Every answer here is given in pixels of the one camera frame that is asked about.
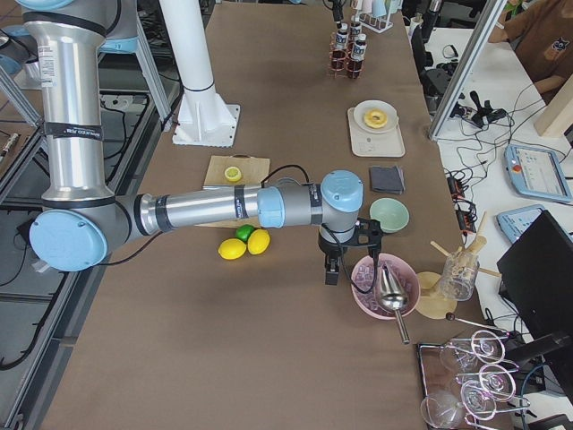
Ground cream serving tray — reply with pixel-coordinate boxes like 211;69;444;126
347;107;406;158

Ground aluminium frame post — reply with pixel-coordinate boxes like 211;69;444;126
428;0;506;142

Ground copper wire bottle rack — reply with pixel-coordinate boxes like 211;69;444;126
328;23;367;80

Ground dark tea bottle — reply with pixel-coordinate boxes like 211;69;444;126
330;22;348;70

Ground black laptop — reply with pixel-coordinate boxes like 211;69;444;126
497;211;572;338

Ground round wooden stand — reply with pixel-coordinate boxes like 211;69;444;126
415;210;502;320

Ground teach pendant tablet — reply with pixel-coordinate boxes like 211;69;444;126
504;144;572;202

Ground pink bowl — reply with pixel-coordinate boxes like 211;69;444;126
350;253;421;321

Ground bamboo cutting board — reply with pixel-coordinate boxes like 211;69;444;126
192;155;271;228

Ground clear ice cubes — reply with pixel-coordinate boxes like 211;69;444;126
352;258;415;314

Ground white wire cup rack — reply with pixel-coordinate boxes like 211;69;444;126
351;0;393;34

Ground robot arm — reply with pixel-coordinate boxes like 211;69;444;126
21;1;382;285

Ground green lime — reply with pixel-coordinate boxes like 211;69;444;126
235;224;256;243

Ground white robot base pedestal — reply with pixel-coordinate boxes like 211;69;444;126
160;0;240;148

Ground white plate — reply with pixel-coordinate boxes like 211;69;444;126
351;100;398;133

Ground steel ice scoop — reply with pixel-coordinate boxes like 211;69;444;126
375;263;410;345

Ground tea bottle white cap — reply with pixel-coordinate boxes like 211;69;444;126
346;33;367;79

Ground yellow lemon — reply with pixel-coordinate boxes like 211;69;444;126
247;228;270;255
218;238;247;261

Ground wine glass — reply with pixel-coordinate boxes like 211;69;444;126
454;364;517;401
440;330;505;372
420;390;465;429
460;381;497;420

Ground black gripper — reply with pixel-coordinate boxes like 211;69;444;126
318;218;384;286

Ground green bowl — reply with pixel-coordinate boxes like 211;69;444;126
369;198;410;233

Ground black glass tray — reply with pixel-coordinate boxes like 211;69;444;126
417;344;529;429

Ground grey folded cloth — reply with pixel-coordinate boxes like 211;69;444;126
369;166;406;194

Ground glazed donut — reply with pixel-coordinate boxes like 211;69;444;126
363;108;388;130

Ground half lemon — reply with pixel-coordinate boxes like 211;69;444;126
224;166;243;183

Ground person in brown shirt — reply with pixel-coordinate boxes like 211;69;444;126
489;0;572;103

